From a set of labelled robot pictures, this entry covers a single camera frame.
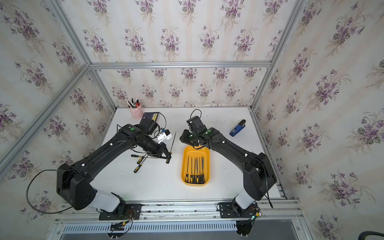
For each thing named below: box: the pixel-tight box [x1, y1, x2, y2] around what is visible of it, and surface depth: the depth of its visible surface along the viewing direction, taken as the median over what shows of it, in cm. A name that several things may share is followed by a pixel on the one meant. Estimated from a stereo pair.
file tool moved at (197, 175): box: [196, 157, 199, 184], surface depth 85 cm
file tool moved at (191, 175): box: [190, 157, 194, 184], surface depth 86 cm
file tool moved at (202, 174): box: [201, 156, 205, 184], surface depth 87 cm
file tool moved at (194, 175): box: [193, 157, 197, 184], surface depth 85 cm
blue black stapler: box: [229, 119, 246, 137], surface depth 106 cm
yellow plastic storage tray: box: [181, 145, 211, 186], surface depth 92 cm
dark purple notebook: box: [139, 112, 159, 125], surface depth 114 cm
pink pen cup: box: [126, 99, 144, 120], surface depth 110 cm
